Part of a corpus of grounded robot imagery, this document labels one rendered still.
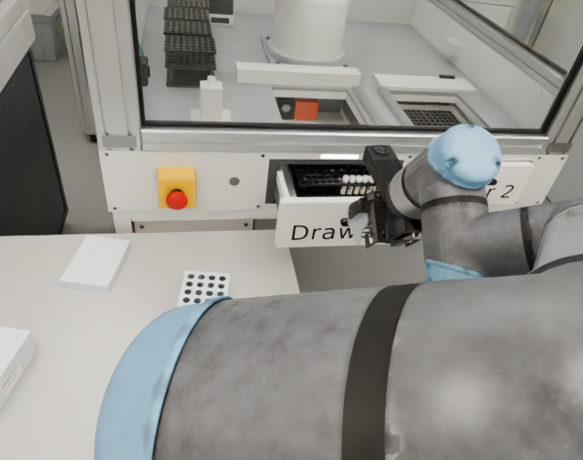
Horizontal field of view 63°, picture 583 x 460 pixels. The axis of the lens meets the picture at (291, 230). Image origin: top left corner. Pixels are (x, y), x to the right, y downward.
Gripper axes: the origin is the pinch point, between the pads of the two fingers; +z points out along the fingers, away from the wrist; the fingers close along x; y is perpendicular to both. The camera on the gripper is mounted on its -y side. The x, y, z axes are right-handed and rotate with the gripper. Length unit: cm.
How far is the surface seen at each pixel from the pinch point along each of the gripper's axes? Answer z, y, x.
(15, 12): 55, -81, -80
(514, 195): 16.0, -9.4, 44.4
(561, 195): 131, -47, 165
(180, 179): 9.2, -11.2, -32.2
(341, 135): 5.2, -18.9, -0.5
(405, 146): 7.1, -17.6, 13.9
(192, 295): 7.3, 11.1, -30.4
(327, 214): 4.3, -2.2, -5.2
